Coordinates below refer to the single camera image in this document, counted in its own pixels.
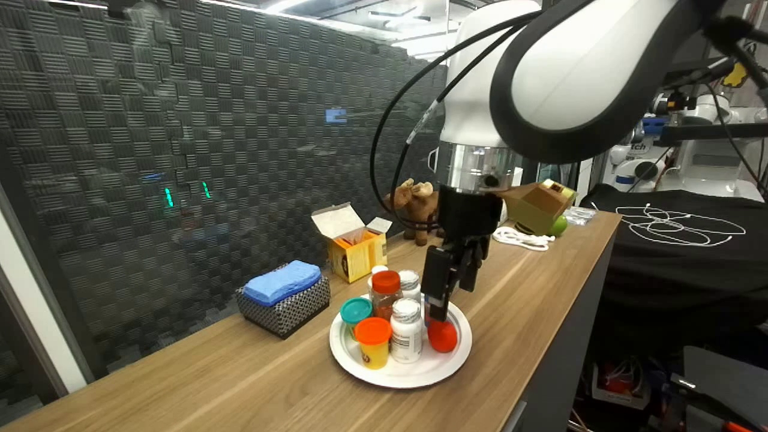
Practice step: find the teal lid dough tub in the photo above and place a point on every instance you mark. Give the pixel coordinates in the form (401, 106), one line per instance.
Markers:
(353, 311)

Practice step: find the brown moose plush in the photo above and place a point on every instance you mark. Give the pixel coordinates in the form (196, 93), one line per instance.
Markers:
(414, 204)

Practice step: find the black cloth cover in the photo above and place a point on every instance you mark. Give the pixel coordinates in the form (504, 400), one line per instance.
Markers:
(687, 273)

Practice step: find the grey woven box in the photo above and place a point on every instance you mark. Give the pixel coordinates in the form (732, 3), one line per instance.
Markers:
(283, 316)

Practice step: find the blue folded cloth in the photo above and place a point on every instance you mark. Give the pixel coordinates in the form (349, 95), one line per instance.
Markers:
(279, 281)

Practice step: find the large blue label pill bottle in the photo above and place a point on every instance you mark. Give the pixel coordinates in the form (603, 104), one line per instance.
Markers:
(407, 332)

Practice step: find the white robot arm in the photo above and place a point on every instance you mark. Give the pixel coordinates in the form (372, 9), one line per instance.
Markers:
(576, 74)

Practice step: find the white paper plate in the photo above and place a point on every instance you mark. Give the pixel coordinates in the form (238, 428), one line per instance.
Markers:
(399, 372)

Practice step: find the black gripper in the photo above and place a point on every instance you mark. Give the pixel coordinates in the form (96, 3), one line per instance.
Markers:
(471, 214)

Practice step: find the red toy ball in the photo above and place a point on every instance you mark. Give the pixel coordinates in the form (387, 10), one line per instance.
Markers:
(443, 338)

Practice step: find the open yellow cardboard box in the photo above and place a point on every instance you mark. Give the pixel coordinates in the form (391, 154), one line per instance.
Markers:
(351, 252)

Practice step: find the white pill bottle dark label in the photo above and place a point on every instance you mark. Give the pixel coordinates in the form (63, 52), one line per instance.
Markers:
(409, 281)

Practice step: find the white bowl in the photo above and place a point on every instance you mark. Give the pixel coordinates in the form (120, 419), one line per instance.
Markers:
(582, 214)

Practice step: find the orange lid dough tub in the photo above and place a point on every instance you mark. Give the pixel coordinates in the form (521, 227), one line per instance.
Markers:
(372, 340)

